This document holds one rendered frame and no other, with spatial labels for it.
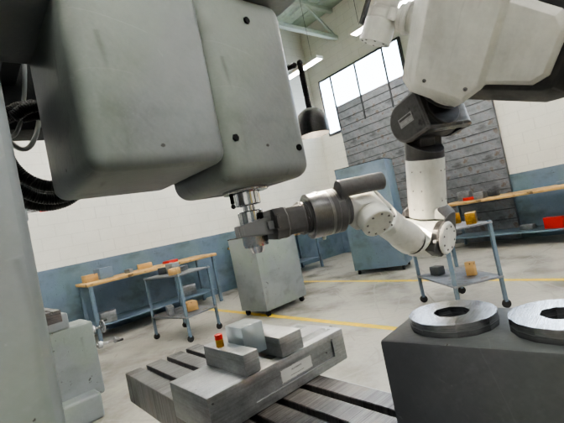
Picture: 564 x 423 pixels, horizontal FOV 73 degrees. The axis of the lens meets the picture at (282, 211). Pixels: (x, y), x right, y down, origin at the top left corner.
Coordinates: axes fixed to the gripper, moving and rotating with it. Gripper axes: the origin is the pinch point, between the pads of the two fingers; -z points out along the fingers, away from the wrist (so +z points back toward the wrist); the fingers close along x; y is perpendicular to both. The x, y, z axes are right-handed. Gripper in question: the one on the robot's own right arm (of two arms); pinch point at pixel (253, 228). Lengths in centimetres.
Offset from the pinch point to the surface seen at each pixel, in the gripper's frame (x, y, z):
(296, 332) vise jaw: -5.6, 22.5, 5.3
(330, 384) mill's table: -1.9, 33.0, 8.8
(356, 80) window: -762, -291, 468
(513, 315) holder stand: 39.7, 13.1, 15.7
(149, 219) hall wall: -688, -51, -61
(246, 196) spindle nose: 2.3, -5.9, -0.4
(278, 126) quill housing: 8.1, -16.3, 6.5
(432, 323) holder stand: 35.5, 13.0, 9.6
